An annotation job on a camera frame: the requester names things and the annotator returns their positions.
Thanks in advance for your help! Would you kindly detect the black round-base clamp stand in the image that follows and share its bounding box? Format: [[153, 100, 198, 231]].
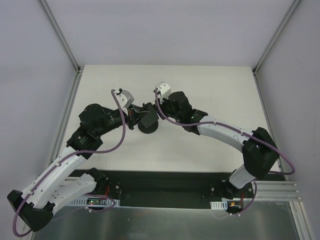
[[135, 102, 159, 134]]

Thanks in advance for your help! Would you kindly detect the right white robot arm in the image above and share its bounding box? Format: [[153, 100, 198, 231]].
[[154, 89, 279, 198]]

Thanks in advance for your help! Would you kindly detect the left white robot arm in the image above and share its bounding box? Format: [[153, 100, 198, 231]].
[[7, 103, 141, 238]]

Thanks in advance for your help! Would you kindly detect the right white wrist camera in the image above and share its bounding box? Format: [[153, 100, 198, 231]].
[[155, 81, 172, 101]]

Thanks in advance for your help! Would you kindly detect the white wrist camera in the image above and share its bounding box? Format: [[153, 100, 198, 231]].
[[111, 89, 135, 109], [155, 81, 172, 101]]

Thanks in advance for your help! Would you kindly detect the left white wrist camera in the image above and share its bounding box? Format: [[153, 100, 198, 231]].
[[111, 89, 135, 109]]

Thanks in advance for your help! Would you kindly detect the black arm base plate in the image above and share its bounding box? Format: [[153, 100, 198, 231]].
[[72, 170, 258, 210]]

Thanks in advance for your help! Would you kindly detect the left white cable duct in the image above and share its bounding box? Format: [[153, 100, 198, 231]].
[[67, 196, 120, 208]]

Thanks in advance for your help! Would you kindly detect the white cable duct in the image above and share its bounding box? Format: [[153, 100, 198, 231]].
[[210, 200, 244, 211], [67, 196, 120, 208]]

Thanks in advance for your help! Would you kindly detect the right white cable duct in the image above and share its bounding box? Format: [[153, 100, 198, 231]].
[[210, 200, 244, 211]]

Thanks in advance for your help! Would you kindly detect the left aluminium frame post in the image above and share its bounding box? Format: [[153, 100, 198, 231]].
[[37, 0, 81, 73]]

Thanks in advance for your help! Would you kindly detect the aluminium frame post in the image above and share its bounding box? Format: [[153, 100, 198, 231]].
[[37, 0, 81, 73], [252, 0, 303, 76]]

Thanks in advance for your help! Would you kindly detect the aluminium front rail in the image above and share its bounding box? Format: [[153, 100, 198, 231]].
[[255, 181, 302, 202]]

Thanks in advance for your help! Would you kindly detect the right aluminium frame post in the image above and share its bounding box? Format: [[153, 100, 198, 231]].
[[252, 0, 303, 76]]

